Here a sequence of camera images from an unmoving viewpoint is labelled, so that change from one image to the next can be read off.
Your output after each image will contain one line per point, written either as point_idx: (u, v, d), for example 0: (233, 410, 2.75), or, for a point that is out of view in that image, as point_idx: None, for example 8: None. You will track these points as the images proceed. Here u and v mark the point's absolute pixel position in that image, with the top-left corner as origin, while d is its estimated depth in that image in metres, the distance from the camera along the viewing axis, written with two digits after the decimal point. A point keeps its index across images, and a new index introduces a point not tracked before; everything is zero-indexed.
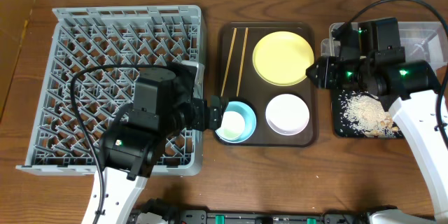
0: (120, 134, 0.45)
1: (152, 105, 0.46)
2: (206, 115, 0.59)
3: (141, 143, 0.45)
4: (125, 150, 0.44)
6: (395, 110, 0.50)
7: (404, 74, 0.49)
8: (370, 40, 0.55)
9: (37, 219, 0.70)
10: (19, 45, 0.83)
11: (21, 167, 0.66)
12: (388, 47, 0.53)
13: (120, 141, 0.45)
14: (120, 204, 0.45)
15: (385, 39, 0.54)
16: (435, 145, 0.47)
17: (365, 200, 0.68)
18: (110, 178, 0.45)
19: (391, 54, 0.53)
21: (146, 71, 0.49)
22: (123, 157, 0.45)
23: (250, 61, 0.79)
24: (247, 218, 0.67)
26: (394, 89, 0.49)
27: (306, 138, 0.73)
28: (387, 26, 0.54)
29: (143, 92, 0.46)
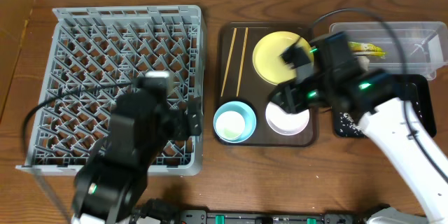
0: (95, 177, 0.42)
1: (127, 139, 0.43)
2: (186, 122, 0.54)
3: (118, 185, 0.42)
4: (100, 195, 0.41)
6: (366, 127, 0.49)
7: (366, 87, 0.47)
8: (323, 60, 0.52)
9: (37, 219, 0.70)
10: (19, 45, 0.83)
11: (21, 167, 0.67)
12: (344, 63, 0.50)
13: (94, 187, 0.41)
14: None
15: (339, 57, 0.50)
16: (407, 154, 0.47)
17: (365, 200, 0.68)
18: None
19: (348, 68, 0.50)
21: (118, 101, 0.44)
22: (98, 205, 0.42)
23: (250, 61, 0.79)
24: (247, 218, 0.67)
26: (361, 106, 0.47)
27: (306, 138, 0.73)
28: (338, 43, 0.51)
29: (119, 125, 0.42)
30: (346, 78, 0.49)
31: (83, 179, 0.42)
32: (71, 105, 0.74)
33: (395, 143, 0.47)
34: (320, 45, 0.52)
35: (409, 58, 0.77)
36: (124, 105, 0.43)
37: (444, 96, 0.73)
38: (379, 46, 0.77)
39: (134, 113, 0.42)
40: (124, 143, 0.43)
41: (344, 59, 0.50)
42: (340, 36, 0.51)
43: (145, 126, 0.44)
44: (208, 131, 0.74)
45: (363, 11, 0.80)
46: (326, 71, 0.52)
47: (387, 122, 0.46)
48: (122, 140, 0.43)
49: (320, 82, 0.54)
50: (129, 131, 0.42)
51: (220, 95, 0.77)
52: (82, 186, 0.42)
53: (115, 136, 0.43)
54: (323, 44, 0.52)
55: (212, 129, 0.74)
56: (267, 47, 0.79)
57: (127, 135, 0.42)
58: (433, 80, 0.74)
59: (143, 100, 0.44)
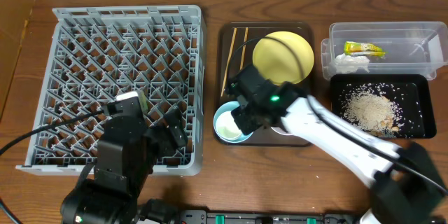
0: (82, 207, 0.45)
1: (115, 166, 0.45)
2: (170, 136, 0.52)
3: (105, 211, 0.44)
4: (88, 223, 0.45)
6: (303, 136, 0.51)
7: (276, 99, 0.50)
8: (247, 90, 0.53)
9: (36, 219, 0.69)
10: (19, 45, 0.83)
11: (21, 167, 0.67)
12: (258, 86, 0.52)
13: (80, 217, 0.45)
14: None
15: (251, 84, 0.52)
16: (327, 137, 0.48)
17: (365, 200, 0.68)
18: None
19: (263, 89, 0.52)
21: (109, 130, 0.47)
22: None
23: (250, 61, 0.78)
24: (247, 218, 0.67)
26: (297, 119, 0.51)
27: None
28: (248, 74, 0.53)
29: (107, 151, 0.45)
30: (262, 98, 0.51)
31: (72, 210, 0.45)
32: (71, 105, 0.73)
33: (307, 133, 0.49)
34: (239, 78, 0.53)
35: (408, 58, 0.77)
36: (113, 132, 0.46)
37: (444, 96, 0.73)
38: (379, 47, 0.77)
39: (124, 138, 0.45)
40: (111, 171, 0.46)
41: (259, 82, 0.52)
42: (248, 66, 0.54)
43: (134, 150, 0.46)
44: (208, 131, 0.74)
45: (363, 11, 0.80)
46: (249, 100, 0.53)
47: (297, 117, 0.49)
48: (110, 167, 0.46)
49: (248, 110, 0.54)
50: (118, 156, 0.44)
51: (220, 95, 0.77)
52: (71, 217, 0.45)
53: (103, 165, 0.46)
54: (239, 78, 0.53)
55: (212, 129, 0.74)
56: (264, 48, 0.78)
57: (115, 160, 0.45)
58: (433, 80, 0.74)
59: (131, 125, 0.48)
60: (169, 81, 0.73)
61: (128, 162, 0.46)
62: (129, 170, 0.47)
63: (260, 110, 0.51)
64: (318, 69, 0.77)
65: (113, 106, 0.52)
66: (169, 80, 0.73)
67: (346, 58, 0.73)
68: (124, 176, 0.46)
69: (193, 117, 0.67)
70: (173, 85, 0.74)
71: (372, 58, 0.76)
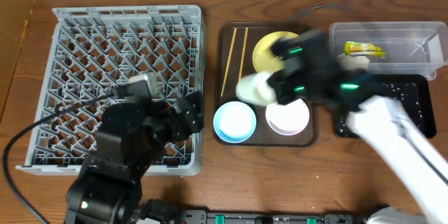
0: (89, 192, 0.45)
1: (116, 156, 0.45)
2: (183, 120, 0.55)
3: (111, 197, 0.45)
4: (93, 211, 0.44)
6: (358, 125, 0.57)
7: (355, 88, 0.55)
8: (308, 59, 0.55)
9: (37, 219, 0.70)
10: (19, 45, 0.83)
11: (21, 167, 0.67)
12: (329, 62, 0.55)
13: (87, 202, 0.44)
14: None
15: (320, 57, 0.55)
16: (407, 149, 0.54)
17: (365, 200, 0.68)
18: None
19: (334, 68, 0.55)
21: (108, 120, 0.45)
22: (94, 218, 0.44)
23: (250, 61, 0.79)
24: (247, 218, 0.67)
26: (352, 105, 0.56)
27: (306, 138, 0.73)
28: (313, 44, 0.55)
29: (105, 141, 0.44)
30: (331, 77, 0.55)
31: (78, 195, 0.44)
32: (71, 105, 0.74)
33: (380, 142, 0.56)
34: (303, 45, 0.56)
35: (408, 58, 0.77)
36: (113, 122, 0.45)
37: (444, 96, 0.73)
38: (379, 47, 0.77)
39: (122, 129, 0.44)
40: (113, 160, 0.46)
41: (325, 59, 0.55)
42: (318, 37, 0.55)
43: (134, 139, 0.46)
44: (208, 131, 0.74)
45: (363, 11, 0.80)
46: (314, 72, 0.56)
47: (373, 121, 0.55)
48: (112, 155, 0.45)
49: (302, 78, 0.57)
50: (118, 148, 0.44)
51: (220, 95, 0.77)
52: (76, 203, 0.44)
53: (104, 154, 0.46)
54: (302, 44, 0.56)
55: (212, 129, 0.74)
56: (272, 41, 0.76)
57: (116, 150, 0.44)
58: (433, 80, 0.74)
59: (131, 113, 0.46)
60: (169, 81, 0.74)
61: (129, 151, 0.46)
62: (131, 157, 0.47)
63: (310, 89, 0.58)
64: None
65: (125, 87, 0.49)
66: (169, 80, 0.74)
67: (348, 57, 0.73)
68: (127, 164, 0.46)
69: None
70: (173, 85, 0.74)
71: (372, 57, 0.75)
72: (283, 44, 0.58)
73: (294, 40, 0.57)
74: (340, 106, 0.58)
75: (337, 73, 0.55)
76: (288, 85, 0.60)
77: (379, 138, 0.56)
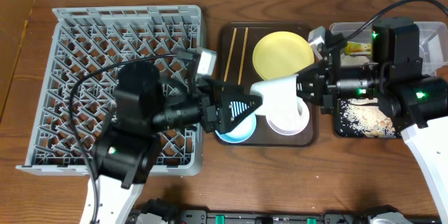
0: (116, 141, 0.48)
1: (136, 113, 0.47)
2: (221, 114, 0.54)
3: (134, 150, 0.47)
4: (120, 157, 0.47)
6: (409, 136, 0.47)
7: (421, 96, 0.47)
8: (386, 47, 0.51)
9: (38, 219, 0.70)
10: (19, 45, 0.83)
11: (20, 167, 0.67)
12: (404, 60, 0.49)
13: (114, 149, 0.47)
14: (114, 213, 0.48)
15: (402, 51, 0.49)
16: None
17: (365, 201, 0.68)
18: (103, 187, 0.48)
19: (406, 69, 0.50)
21: (126, 78, 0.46)
22: (119, 166, 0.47)
23: (250, 61, 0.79)
24: (247, 218, 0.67)
26: (411, 115, 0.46)
27: (305, 138, 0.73)
28: (408, 33, 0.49)
29: (122, 99, 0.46)
30: (402, 80, 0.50)
31: (107, 142, 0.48)
32: (71, 105, 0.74)
33: (430, 162, 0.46)
34: (396, 31, 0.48)
35: None
36: (127, 80, 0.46)
37: None
38: None
39: (138, 87, 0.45)
40: (132, 117, 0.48)
41: (406, 56, 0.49)
42: (414, 26, 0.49)
43: (151, 95, 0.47)
44: (208, 131, 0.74)
45: (363, 11, 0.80)
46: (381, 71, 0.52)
47: (427, 140, 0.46)
48: (130, 114, 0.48)
49: (365, 76, 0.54)
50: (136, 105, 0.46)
51: None
52: (103, 150, 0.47)
53: (123, 112, 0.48)
54: (394, 30, 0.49)
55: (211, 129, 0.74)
56: (270, 43, 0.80)
57: (134, 108, 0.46)
58: None
59: (145, 72, 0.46)
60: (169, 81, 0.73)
61: (147, 110, 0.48)
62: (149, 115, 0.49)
63: (370, 90, 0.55)
64: None
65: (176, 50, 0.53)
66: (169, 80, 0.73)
67: (348, 57, 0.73)
68: (144, 120, 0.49)
69: None
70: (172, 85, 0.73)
71: None
72: (338, 38, 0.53)
73: (388, 26, 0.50)
74: (398, 110, 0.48)
75: (409, 75, 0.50)
76: (348, 82, 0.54)
77: (427, 155, 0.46)
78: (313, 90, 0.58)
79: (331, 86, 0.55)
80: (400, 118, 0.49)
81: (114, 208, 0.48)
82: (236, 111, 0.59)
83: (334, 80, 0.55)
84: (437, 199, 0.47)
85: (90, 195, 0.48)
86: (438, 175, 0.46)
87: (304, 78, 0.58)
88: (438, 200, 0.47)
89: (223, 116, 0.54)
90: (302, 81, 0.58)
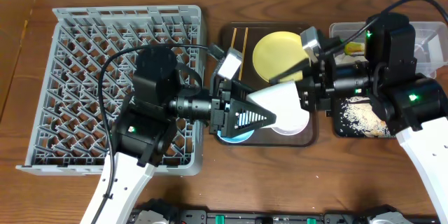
0: (136, 122, 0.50)
1: (153, 97, 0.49)
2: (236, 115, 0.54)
3: (152, 131, 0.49)
4: (137, 136, 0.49)
6: (404, 138, 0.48)
7: (414, 99, 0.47)
8: (381, 48, 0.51)
9: (38, 219, 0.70)
10: (19, 45, 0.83)
11: (20, 167, 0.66)
12: (399, 62, 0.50)
13: (134, 128, 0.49)
14: (128, 188, 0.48)
15: (395, 52, 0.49)
16: None
17: (365, 201, 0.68)
18: (120, 162, 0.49)
19: (399, 70, 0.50)
21: (144, 62, 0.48)
22: (136, 145, 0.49)
23: (250, 61, 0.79)
24: (247, 218, 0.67)
26: (406, 118, 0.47)
27: (305, 138, 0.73)
28: (402, 34, 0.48)
29: (141, 83, 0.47)
30: (396, 82, 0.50)
31: (126, 122, 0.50)
32: (71, 105, 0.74)
33: (427, 164, 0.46)
34: (390, 34, 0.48)
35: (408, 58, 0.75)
36: (145, 66, 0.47)
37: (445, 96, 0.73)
38: None
39: (155, 73, 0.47)
40: (150, 101, 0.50)
41: (400, 58, 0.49)
42: (408, 26, 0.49)
43: (166, 82, 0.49)
44: (208, 131, 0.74)
45: (364, 11, 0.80)
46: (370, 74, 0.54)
47: (425, 143, 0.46)
48: (148, 98, 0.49)
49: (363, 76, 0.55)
50: (153, 91, 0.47)
51: None
52: (124, 127, 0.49)
53: (141, 95, 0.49)
54: (388, 31, 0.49)
55: None
56: (269, 45, 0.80)
57: (151, 92, 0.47)
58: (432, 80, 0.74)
59: (164, 59, 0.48)
60: None
61: (164, 94, 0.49)
62: (166, 100, 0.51)
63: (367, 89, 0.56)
64: None
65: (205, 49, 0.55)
66: None
67: (348, 57, 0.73)
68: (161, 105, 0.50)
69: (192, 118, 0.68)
70: None
71: None
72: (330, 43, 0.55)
73: (383, 28, 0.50)
74: (392, 113, 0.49)
75: (402, 75, 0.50)
76: (344, 82, 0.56)
77: (423, 157, 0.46)
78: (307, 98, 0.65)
79: (329, 89, 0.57)
80: (395, 122, 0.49)
81: (129, 183, 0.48)
82: (244, 121, 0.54)
83: (330, 83, 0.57)
84: (437, 201, 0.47)
85: (106, 170, 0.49)
86: (435, 176, 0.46)
87: (301, 87, 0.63)
88: (437, 201, 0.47)
89: (227, 121, 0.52)
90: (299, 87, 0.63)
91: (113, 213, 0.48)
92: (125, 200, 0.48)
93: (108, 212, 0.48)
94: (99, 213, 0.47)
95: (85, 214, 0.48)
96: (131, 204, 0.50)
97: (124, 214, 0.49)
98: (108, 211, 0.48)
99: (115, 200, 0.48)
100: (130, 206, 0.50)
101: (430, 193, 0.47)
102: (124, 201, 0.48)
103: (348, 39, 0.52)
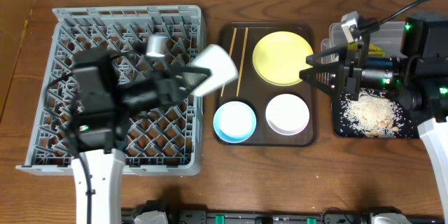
0: (85, 120, 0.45)
1: (97, 86, 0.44)
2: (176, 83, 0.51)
3: (105, 120, 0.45)
4: (92, 131, 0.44)
6: (425, 129, 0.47)
7: (444, 92, 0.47)
8: (417, 42, 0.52)
9: (38, 219, 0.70)
10: (19, 45, 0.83)
11: (20, 167, 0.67)
12: (435, 56, 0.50)
13: (85, 127, 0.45)
14: (106, 178, 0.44)
15: (432, 46, 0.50)
16: None
17: (366, 201, 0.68)
18: (89, 158, 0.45)
19: (435, 64, 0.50)
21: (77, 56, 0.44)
22: (95, 139, 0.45)
23: (250, 61, 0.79)
24: (247, 218, 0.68)
26: (431, 108, 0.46)
27: (306, 138, 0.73)
28: (442, 28, 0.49)
29: (80, 73, 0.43)
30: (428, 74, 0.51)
31: (74, 122, 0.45)
32: None
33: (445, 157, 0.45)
34: (430, 26, 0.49)
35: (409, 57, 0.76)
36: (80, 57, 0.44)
37: None
38: (379, 47, 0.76)
39: (93, 59, 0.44)
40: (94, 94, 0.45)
41: (435, 52, 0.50)
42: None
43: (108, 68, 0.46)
44: (208, 131, 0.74)
45: (364, 11, 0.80)
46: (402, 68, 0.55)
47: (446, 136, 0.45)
48: (89, 87, 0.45)
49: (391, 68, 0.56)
50: (96, 76, 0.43)
51: (220, 95, 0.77)
52: (75, 128, 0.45)
53: (84, 90, 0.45)
54: (429, 24, 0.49)
55: (212, 129, 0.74)
56: (269, 45, 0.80)
57: (92, 78, 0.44)
58: None
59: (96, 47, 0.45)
60: None
61: (108, 78, 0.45)
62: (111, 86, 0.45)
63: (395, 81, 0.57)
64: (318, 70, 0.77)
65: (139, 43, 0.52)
66: None
67: None
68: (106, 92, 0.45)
69: (193, 117, 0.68)
70: None
71: None
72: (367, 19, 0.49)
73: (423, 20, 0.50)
74: (418, 104, 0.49)
75: (436, 71, 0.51)
76: (374, 71, 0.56)
77: (439, 151, 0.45)
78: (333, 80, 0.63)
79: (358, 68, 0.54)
80: (419, 113, 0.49)
81: (104, 172, 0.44)
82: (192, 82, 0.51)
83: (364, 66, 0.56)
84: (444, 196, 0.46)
85: (78, 172, 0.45)
86: None
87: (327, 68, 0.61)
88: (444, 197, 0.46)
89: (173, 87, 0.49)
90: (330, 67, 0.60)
91: (101, 208, 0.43)
92: (108, 190, 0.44)
93: (96, 211, 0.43)
94: (89, 215, 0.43)
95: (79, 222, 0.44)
96: (117, 192, 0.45)
97: (115, 205, 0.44)
98: (96, 208, 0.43)
99: (99, 194, 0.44)
100: (117, 194, 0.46)
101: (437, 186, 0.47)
102: (107, 192, 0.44)
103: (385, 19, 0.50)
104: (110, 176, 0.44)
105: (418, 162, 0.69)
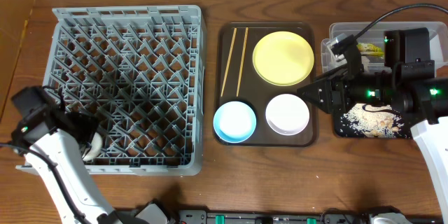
0: (22, 124, 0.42)
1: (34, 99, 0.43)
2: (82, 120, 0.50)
3: (42, 115, 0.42)
4: (33, 127, 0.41)
6: (418, 132, 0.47)
7: (434, 93, 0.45)
8: (397, 50, 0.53)
9: (38, 219, 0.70)
10: (19, 45, 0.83)
11: (21, 167, 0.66)
12: (415, 60, 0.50)
13: (26, 127, 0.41)
14: (61, 150, 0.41)
15: (410, 52, 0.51)
16: None
17: (365, 200, 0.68)
18: (42, 144, 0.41)
19: (420, 68, 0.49)
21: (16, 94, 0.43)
22: (40, 135, 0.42)
23: (250, 61, 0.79)
24: (247, 218, 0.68)
26: (423, 111, 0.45)
27: (305, 138, 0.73)
28: (417, 36, 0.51)
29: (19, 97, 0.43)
30: (414, 77, 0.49)
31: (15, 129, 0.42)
32: (71, 105, 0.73)
33: (439, 158, 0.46)
34: (405, 36, 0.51)
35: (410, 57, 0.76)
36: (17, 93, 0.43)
37: None
38: (379, 47, 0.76)
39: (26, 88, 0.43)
40: (31, 107, 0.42)
41: (416, 57, 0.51)
42: (422, 31, 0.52)
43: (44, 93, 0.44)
44: (208, 131, 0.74)
45: (364, 11, 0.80)
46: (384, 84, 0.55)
47: (441, 138, 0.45)
48: (29, 105, 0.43)
49: (372, 81, 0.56)
50: (33, 95, 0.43)
51: (220, 95, 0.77)
52: (19, 138, 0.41)
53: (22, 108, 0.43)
54: (404, 33, 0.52)
55: (212, 129, 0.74)
56: (269, 46, 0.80)
57: (26, 97, 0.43)
58: None
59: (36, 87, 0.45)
60: (169, 81, 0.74)
61: (46, 96, 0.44)
62: (50, 103, 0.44)
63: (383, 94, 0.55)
64: (318, 69, 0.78)
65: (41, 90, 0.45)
66: (169, 80, 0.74)
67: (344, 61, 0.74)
68: (46, 104, 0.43)
69: (193, 117, 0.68)
70: (173, 85, 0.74)
71: (372, 59, 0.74)
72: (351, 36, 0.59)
73: (399, 31, 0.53)
74: (410, 106, 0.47)
75: (421, 73, 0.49)
76: (358, 89, 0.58)
77: (434, 152, 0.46)
78: (322, 96, 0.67)
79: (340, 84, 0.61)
80: (411, 114, 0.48)
81: (57, 146, 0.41)
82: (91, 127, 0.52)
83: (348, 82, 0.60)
84: (442, 196, 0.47)
85: (35, 159, 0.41)
86: (444, 171, 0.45)
87: (316, 84, 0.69)
88: (442, 197, 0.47)
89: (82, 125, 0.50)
90: (317, 83, 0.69)
91: (69, 177, 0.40)
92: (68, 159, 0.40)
93: (64, 183, 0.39)
94: (62, 187, 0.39)
95: (59, 207, 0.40)
96: (80, 161, 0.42)
97: (81, 171, 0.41)
98: (66, 180, 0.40)
99: (61, 166, 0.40)
100: (82, 166, 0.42)
101: (435, 187, 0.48)
102: (66, 161, 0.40)
103: (363, 30, 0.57)
104: (65, 148, 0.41)
105: (418, 162, 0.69)
